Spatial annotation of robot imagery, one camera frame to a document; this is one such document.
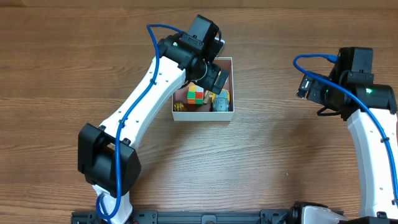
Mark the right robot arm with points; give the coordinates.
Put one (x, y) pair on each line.
(370, 111)

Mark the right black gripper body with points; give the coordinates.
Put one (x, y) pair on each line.
(313, 90)

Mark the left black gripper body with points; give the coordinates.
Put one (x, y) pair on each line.
(219, 81)

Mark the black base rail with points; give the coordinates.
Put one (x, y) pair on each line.
(263, 216)

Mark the wooden cat rattle drum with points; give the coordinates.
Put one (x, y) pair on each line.
(208, 97)

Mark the golden round wheel toy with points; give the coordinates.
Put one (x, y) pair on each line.
(179, 107)

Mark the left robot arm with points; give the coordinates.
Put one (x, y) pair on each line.
(107, 154)

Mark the colourful puzzle cube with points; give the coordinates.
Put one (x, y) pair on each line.
(195, 95)

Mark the yellow grey toy truck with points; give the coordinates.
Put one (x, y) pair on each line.
(220, 103)

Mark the white box with pink interior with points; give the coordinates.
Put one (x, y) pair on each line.
(205, 112)

